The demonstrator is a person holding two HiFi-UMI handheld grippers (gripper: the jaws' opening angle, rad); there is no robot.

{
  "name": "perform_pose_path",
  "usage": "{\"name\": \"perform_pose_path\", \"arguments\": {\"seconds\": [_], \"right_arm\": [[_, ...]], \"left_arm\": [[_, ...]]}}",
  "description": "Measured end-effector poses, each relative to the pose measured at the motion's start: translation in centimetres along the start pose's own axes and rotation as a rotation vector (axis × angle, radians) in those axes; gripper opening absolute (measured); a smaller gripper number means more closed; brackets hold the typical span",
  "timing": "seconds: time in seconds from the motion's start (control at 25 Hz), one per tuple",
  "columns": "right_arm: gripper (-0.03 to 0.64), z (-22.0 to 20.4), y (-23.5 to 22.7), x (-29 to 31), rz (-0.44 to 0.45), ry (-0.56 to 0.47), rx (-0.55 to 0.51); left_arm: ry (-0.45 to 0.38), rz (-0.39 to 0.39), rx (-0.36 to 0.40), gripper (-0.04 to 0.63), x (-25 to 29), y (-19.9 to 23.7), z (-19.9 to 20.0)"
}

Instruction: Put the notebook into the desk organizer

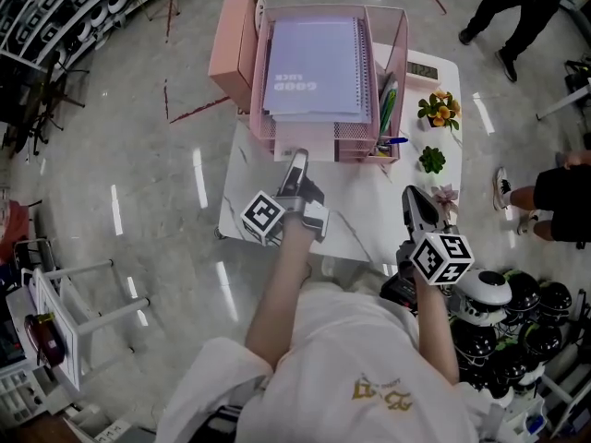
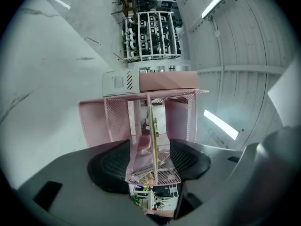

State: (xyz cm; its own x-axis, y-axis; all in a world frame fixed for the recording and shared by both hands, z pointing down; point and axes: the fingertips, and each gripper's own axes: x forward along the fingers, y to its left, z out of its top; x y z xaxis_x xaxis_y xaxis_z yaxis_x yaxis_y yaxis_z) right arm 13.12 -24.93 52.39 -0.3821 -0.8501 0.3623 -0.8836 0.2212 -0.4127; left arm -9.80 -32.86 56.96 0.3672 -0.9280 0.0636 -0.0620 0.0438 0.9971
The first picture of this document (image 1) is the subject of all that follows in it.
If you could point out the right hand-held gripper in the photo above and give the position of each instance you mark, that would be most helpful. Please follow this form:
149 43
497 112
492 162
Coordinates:
441 256

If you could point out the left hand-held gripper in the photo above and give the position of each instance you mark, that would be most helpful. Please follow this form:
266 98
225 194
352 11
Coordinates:
277 212

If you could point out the pink desk organizer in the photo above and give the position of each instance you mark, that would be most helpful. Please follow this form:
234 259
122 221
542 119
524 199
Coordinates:
351 132

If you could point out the lavender spiral notebook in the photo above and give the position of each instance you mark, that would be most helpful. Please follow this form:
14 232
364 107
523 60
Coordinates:
314 63

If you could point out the person's right forearm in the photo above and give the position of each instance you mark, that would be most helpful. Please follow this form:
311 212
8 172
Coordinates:
434 330

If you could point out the person's left forearm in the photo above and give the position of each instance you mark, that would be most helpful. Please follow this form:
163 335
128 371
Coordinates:
286 289

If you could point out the pink succulent plant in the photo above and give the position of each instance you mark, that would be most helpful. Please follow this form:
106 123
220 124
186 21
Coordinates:
445 196

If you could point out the green succulent plant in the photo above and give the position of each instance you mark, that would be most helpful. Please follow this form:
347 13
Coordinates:
432 159

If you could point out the white marble table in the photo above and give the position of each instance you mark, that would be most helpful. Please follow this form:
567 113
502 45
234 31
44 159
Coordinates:
360 201

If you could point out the blue pen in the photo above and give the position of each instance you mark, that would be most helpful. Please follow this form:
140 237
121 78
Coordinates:
392 141

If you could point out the black device with red buttons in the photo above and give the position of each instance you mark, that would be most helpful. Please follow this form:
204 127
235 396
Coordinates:
401 291

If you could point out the white helmet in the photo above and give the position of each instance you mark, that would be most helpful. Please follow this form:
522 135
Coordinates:
485 291

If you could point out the orange flower pot plant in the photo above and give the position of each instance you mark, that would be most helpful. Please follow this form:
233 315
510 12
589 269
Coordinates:
441 109

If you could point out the green pens bundle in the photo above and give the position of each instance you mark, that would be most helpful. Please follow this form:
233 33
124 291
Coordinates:
389 102

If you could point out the pink drawer box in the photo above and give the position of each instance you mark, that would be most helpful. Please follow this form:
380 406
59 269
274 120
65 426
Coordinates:
233 49

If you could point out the white digital clock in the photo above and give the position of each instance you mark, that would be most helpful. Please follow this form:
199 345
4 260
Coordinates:
427 67

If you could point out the pile of black helmets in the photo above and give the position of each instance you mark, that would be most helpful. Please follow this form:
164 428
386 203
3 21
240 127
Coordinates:
512 339

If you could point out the person's white shirt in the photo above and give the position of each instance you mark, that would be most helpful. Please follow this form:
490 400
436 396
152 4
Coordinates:
351 376

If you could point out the white desk leg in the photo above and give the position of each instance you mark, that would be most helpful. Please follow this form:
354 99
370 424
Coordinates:
565 102

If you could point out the black office chair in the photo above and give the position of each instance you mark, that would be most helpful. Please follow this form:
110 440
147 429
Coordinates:
41 104

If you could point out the white shelf of helmets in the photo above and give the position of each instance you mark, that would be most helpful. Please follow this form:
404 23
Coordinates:
69 3

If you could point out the dark red case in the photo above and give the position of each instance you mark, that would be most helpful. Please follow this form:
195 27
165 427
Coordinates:
44 339

